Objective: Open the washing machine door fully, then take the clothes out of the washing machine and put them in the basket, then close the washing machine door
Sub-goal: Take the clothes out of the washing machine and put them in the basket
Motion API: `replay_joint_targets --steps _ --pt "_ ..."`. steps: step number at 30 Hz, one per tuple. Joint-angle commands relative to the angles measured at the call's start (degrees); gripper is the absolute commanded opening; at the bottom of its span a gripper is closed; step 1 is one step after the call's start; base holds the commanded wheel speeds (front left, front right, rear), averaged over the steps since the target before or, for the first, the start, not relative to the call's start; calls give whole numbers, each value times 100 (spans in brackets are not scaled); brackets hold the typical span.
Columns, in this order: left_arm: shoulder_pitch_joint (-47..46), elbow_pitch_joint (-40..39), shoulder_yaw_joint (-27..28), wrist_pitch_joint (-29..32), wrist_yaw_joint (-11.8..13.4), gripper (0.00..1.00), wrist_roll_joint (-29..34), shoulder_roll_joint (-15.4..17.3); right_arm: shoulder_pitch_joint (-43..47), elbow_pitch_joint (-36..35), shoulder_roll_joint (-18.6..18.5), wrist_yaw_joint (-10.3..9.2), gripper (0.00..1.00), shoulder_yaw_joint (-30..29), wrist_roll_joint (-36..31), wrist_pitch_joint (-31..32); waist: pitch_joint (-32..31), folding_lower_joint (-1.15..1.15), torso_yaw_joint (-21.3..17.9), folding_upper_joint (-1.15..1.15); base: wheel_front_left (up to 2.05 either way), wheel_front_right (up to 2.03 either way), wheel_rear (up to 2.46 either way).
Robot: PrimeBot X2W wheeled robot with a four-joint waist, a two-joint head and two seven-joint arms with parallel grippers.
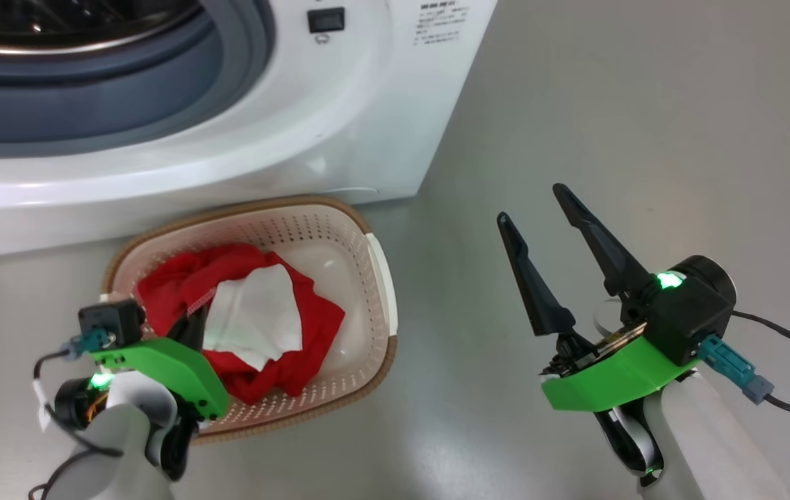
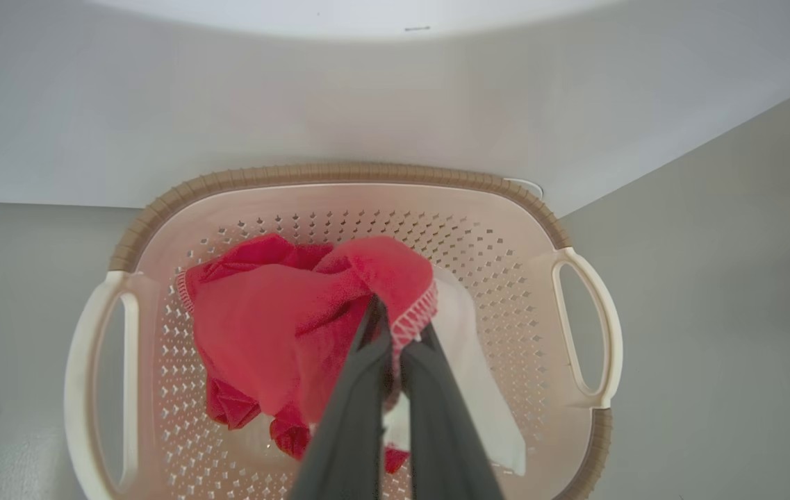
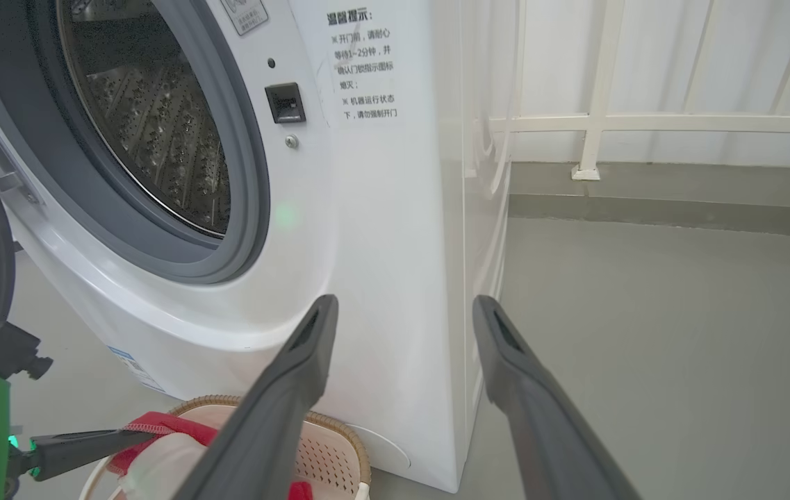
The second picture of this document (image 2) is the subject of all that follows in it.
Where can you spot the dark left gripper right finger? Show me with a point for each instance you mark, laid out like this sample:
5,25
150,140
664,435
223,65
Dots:
440,430

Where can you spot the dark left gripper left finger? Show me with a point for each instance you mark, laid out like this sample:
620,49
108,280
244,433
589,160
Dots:
353,430

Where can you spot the round white filter cover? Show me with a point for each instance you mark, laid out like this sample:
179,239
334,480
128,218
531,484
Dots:
530,186

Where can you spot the red garment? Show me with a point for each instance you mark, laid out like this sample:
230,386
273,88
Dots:
262,326

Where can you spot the cream perforated basket brown rim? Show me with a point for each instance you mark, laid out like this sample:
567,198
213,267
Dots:
506,278

